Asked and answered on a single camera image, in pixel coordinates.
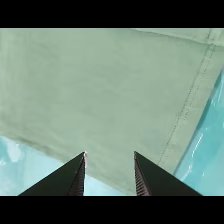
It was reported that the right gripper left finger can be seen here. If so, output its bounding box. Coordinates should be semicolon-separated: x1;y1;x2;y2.
18;151;88;197

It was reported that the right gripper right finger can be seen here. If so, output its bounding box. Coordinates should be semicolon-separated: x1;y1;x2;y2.
133;150;202;197

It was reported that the pale green T-shirt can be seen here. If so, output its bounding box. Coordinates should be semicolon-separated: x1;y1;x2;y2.
0;28;224;196

